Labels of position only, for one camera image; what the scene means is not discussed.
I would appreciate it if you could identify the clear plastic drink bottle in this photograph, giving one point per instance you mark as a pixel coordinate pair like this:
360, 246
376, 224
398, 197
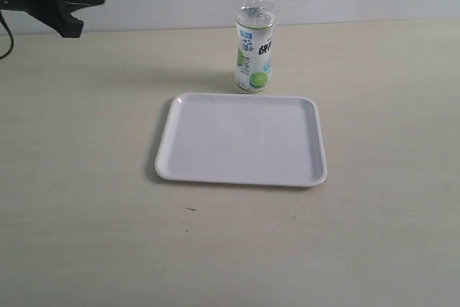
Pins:
255, 28

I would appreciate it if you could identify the white plastic tray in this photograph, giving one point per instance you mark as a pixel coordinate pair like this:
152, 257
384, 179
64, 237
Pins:
242, 139

